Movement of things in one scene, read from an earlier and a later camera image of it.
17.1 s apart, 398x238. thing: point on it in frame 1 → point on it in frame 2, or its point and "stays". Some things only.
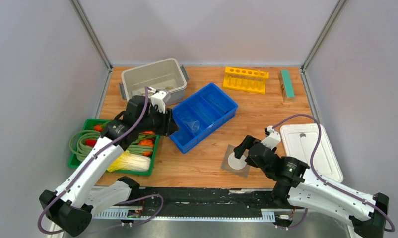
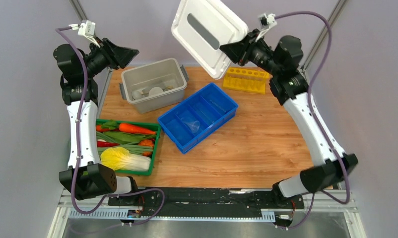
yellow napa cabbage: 127,161 stays
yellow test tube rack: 245,80 stays
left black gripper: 168,126 → 116,57
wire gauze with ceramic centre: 236,165 → 154,90
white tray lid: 299,141 → 202,27
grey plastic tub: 166,75 stays
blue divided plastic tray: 200,114 stays
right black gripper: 247,141 → 239,51
